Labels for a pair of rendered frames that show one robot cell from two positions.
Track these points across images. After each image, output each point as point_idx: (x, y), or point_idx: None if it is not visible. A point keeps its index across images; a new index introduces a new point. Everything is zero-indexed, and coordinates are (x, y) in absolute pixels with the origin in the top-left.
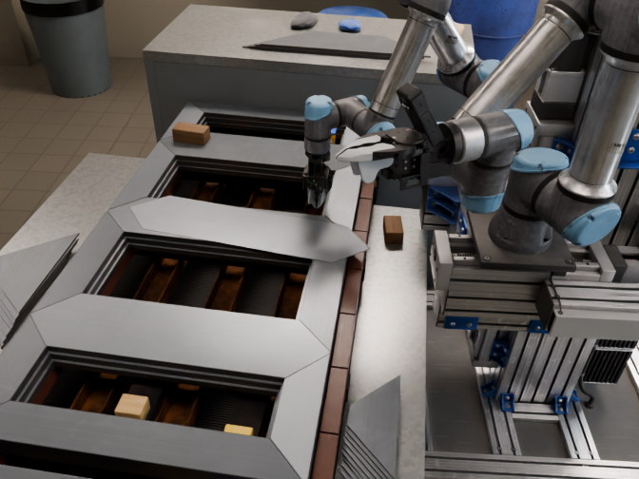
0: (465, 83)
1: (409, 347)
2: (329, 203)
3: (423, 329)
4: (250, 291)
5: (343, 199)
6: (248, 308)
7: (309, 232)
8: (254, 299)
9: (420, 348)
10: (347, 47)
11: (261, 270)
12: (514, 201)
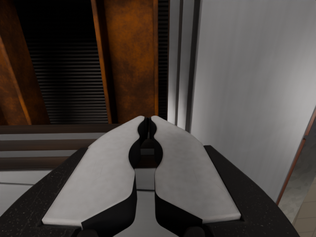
0: None
1: (280, 209)
2: (202, 93)
3: (306, 187)
4: (66, 88)
5: (275, 39)
6: (78, 118)
7: (151, 234)
8: (78, 103)
9: (293, 209)
10: None
11: (61, 38)
12: None
